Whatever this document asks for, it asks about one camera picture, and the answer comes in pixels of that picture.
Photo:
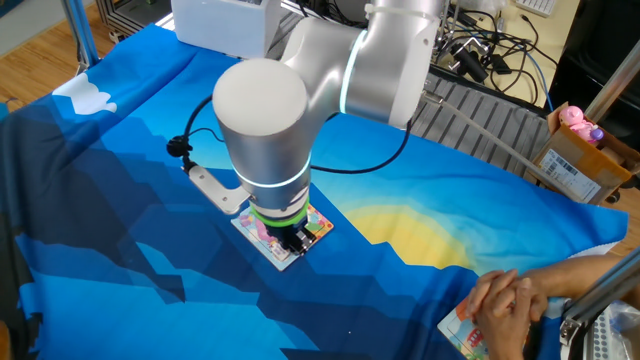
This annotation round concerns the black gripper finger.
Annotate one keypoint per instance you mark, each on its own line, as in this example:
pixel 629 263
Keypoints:
pixel 306 239
pixel 290 246

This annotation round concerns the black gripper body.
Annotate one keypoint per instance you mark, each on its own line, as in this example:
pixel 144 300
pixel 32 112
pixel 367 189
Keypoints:
pixel 285 232

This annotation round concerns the person's right forearm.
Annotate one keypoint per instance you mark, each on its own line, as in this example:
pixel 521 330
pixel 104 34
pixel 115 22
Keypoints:
pixel 575 275

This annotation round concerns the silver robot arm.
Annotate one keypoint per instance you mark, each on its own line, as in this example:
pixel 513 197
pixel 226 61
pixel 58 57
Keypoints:
pixel 260 100

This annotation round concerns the butterfly girl puzzle board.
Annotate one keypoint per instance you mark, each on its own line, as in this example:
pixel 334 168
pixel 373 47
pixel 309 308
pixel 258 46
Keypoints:
pixel 320 227

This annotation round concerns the bus picture puzzle board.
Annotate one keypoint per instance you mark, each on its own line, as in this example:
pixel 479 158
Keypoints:
pixel 460 330

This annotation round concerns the person's left hand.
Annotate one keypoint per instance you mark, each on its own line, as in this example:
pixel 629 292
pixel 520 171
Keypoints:
pixel 502 330

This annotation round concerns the person's right hand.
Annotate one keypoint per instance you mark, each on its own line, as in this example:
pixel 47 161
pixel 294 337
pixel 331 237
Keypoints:
pixel 530 290

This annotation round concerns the blue landscape print tablecloth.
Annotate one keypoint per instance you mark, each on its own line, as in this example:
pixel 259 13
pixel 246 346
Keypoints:
pixel 125 200

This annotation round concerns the white plastic box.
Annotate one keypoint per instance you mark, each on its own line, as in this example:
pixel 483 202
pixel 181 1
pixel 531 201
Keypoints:
pixel 220 30

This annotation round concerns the cardboard box with barcode label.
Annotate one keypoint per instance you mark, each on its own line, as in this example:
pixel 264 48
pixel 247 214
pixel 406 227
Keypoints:
pixel 585 160

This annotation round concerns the pink pig toy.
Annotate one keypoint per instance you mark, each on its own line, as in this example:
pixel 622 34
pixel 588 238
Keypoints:
pixel 575 120

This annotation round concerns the white keyboard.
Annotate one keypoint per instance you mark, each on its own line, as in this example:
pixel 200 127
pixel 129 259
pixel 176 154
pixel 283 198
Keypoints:
pixel 537 6

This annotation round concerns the beige desk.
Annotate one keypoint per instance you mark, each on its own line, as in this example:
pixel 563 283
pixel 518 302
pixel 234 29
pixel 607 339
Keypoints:
pixel 560 30

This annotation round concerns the clear plastic bag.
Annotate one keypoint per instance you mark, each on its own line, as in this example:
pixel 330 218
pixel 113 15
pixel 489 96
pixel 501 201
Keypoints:
pixel 625 325

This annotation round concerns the black cabinet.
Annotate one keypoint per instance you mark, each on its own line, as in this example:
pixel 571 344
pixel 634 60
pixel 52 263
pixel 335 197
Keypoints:
pixel 600 40

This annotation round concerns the silver camera mount bracket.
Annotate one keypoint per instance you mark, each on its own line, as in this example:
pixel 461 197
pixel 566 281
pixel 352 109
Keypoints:
pixel 217 192

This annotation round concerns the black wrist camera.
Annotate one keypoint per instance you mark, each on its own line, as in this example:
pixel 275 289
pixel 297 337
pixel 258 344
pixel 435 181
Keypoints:
pixel 179 149

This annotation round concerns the black striped metal frame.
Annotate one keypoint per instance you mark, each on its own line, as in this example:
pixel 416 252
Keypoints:
pixel 125 20

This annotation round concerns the aluminium frame post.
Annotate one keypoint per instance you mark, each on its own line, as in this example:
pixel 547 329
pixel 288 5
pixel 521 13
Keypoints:
pixel 80 30
pixel 615 80

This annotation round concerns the aluminium frame beam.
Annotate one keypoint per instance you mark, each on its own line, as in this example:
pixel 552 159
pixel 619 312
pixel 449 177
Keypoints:
pixel 600 292

